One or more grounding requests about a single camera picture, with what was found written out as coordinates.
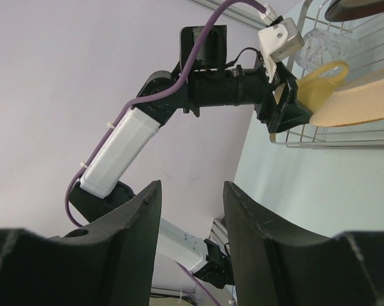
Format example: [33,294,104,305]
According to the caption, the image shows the clear plastic cup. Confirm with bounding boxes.
[295,28,355,71]

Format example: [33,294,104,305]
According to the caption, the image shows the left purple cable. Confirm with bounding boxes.
[66,0,269,227]

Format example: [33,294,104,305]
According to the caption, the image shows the beige bird plate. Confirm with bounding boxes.
[309,68,384,128]

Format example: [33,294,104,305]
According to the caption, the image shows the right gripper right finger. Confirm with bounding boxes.
[223,182,384,305]

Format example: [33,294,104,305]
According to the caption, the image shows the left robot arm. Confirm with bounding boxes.
[65,20,311,222]

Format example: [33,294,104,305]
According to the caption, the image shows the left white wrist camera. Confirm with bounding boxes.
[258,3,304,84]

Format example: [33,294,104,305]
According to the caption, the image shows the yellow mug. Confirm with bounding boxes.
[296,61,349,113]

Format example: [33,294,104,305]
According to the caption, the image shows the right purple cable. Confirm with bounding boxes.
[175,263,221,306]

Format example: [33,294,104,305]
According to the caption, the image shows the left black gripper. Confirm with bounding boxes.
[255,62,312,134]

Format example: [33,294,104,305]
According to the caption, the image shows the red rimmed plate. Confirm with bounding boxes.
[325,0,384,22]

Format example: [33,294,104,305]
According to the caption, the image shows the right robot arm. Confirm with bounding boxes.
[0,181,384,305]

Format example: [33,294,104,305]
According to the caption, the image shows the left aluminium corner post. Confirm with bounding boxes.
[191,0,265,30]

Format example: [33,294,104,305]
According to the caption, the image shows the purple cable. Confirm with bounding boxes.
[66,0,269,227]
[175,263,221,306]

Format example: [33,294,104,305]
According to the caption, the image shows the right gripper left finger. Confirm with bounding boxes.
[0,180,162,305]

